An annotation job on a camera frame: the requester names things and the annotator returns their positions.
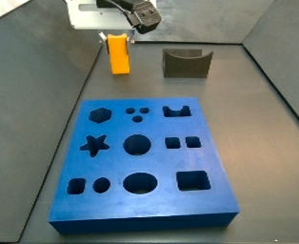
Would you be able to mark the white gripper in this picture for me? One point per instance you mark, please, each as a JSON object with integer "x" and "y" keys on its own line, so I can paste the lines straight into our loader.
{"x": 88, "y": 17}

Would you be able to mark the yellow arch block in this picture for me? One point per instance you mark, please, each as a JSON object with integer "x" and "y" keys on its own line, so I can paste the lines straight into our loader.
{"x": 119, "y": 56}

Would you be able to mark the black curved fixture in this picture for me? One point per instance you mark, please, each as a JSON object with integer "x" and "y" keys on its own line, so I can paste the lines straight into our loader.
{"x": 186, "y": 63}

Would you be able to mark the blue shape-sorting board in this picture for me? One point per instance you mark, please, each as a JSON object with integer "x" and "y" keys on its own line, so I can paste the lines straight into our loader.
{"x": 143, "y": 170}

